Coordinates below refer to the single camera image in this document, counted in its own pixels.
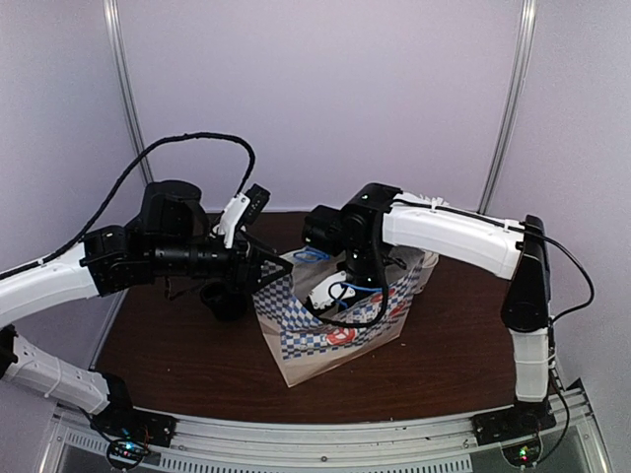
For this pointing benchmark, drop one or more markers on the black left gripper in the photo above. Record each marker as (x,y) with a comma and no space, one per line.
(246,281)

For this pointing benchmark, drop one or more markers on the blue checkered paper bag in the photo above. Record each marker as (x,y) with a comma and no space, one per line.
(304,347)

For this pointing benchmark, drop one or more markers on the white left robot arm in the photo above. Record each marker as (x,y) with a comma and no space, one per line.
(170,237)

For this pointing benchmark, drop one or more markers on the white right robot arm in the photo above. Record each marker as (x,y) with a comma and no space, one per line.
(381,217)

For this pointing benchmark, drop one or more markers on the white cup holding straws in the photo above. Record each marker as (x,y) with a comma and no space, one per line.
(430,260)

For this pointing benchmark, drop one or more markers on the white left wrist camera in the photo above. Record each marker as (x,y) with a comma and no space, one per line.
(243,209)

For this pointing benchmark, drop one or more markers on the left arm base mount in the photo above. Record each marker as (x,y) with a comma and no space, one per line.
(120,418)

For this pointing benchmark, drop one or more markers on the aluminium front rail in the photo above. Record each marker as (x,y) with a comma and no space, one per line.
(442,444)

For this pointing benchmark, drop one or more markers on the left aluminium corner post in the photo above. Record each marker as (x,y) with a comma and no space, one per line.
(131,116)

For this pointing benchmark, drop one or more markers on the aluminium corner post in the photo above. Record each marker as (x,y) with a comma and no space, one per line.
(523,48)
(131,116)

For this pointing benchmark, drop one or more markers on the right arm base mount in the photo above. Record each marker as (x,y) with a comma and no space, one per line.
(522,419)

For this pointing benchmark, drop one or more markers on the right aluminium corner post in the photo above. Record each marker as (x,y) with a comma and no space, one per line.
(523,48)

